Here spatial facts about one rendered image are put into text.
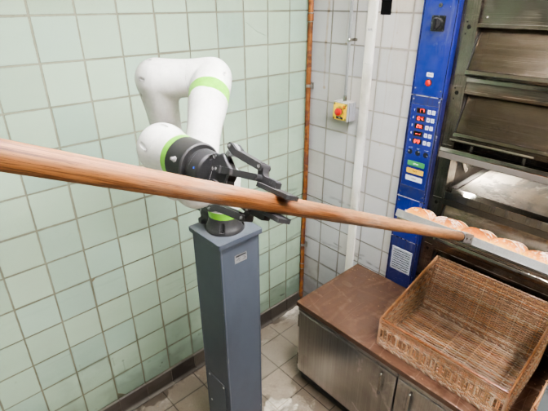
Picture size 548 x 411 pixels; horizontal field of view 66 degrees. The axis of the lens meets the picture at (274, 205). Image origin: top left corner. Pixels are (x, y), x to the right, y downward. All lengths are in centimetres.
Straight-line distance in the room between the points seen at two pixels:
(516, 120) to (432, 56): 43
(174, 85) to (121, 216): 87
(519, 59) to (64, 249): 195
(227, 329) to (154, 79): 100
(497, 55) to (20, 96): 178
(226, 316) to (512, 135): 135
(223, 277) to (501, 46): 139
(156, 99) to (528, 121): 140
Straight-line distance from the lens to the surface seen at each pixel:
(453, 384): 194
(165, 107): 134
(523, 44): 194
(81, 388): 240
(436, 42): 202
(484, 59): 196
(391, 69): 217
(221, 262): 156
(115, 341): 232
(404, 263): 237
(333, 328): 213
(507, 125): 196
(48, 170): 45
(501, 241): 156
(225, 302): 168
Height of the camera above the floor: 199
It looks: 26 degrees down
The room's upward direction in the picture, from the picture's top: straight up
